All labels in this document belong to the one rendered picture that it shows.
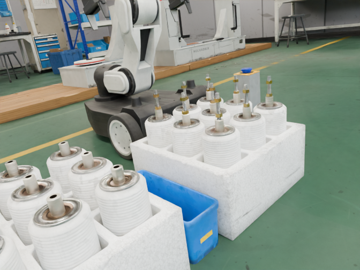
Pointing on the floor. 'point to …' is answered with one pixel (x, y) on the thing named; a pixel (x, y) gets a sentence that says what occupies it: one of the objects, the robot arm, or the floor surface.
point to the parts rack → (81, 29)
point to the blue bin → (189, 214)
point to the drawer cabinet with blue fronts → (42, 50)
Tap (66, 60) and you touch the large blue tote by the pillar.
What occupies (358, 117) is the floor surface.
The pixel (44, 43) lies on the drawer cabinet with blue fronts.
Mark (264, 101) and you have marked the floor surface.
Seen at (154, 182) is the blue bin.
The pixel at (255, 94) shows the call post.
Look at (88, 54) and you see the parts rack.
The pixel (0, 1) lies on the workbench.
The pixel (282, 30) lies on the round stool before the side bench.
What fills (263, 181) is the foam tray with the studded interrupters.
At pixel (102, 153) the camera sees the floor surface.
